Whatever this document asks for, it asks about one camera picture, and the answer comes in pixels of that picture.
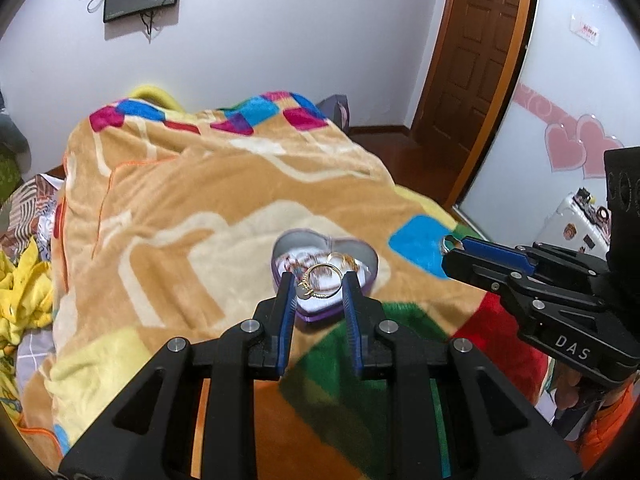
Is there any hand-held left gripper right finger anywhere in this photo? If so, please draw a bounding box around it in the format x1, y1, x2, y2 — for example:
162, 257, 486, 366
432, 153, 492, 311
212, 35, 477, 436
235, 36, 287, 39
341, 271, 583, 480

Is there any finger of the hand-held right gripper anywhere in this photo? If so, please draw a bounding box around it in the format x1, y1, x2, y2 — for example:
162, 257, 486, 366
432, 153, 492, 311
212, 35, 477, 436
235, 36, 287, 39
442, 249, 608, 313
457, 236, 611, 286

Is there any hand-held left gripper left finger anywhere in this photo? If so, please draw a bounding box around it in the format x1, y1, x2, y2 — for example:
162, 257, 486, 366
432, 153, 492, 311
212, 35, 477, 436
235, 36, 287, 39
57, 272, 298, 480

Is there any gold charm bracelet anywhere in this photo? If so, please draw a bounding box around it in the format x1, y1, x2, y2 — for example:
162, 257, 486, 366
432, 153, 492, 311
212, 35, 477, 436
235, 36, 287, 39
298, 263, 347, 302

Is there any purple heart-shaped tin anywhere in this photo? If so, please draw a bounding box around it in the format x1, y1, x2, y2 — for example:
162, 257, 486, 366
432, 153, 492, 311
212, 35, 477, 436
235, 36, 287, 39
271, 230, 379, 322

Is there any person's right hand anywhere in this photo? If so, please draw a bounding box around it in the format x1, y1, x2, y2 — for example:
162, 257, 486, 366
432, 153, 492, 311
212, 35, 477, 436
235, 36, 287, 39
550, 357, 598, 442

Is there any white stickered suitcase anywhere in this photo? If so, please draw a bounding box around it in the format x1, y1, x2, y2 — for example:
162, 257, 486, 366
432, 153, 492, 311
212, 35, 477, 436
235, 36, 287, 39
532, 187, 612, 257

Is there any white wardrobe with pink hearts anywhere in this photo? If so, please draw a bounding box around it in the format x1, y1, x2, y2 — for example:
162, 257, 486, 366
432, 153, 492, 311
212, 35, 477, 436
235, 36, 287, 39
457, 0, 640, 261

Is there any colourful checked fleece blanket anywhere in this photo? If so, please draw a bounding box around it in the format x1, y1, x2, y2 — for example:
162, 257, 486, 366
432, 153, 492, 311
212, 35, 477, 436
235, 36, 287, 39
15, 91, 551, 480

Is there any brown wooden door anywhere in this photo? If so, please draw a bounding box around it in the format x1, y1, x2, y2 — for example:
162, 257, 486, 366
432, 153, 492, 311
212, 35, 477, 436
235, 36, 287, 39
410, 0, 537, 207

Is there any grey bag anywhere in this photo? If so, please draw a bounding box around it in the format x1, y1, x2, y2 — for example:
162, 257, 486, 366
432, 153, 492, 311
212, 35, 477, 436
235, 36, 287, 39
315, 94, 352, 134

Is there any white and red notice sticker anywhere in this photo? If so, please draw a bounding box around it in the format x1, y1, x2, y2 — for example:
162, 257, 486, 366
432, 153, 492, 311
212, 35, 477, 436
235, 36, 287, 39
570, 16, 601, 46

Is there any yellow printed blanket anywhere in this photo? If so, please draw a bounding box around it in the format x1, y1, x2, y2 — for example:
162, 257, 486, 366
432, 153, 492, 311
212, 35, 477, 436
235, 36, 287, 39
0, 235, 56, 413

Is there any yellow pillow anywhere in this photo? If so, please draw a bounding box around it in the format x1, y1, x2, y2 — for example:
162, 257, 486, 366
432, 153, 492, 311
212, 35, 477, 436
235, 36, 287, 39
125, 83, 184, 111

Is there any striped bedding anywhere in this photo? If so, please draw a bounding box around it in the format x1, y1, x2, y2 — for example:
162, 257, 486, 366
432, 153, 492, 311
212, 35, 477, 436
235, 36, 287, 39
0, 172, 67, 261

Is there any green patterned cloth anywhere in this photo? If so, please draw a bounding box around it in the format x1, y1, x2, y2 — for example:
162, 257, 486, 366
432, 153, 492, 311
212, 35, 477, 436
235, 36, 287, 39
0, 150, 24, 207

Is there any black cable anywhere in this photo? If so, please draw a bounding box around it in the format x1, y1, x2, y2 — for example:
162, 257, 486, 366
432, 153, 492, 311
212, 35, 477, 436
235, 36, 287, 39
140, 7, 159, 44

